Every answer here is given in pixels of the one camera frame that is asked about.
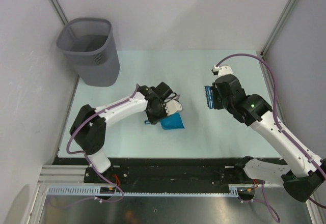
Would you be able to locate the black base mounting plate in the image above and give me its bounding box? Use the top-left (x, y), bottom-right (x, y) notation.
top-left (52, 156), bottom-right (299, 186)

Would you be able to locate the blue plastic dustpan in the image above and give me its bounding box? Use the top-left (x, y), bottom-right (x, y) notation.
top-left (144, 113), bottom-right (185, 130)

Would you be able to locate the grey mesh waste bin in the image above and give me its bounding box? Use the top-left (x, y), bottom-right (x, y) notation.
top-left (57, 17), bottom-right (120, 87)

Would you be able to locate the blue hand brush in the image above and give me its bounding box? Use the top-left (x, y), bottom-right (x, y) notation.
top-left (204, 86), bottom-right (214, 109)

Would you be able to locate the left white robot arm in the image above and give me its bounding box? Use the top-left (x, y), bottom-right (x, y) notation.
top-left (68, 82), bottom-right (182, 183)

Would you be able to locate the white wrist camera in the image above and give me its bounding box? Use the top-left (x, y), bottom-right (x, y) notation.
top-left (211, 66), bottom-right (233, 77)
top-left (165, 99), bottom-right (183, 116)

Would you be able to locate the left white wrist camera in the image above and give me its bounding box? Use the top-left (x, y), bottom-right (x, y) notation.
top-left (165, 99), bottom-right (183, 116)

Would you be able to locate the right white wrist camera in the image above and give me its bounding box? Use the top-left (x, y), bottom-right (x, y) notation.
top-left (211, 66), bottom-right (233, 77)

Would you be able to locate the white slotted cable duct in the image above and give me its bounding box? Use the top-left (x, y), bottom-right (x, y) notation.
top-left (47, 185), bottom-right (239, 198)

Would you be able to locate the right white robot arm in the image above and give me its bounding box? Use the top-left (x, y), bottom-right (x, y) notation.
top-left (205, 74), bottom-right (325, 202)

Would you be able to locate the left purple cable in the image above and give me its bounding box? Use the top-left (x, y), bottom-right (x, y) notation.
top-left (48, 83), bottom-right (180, 209)

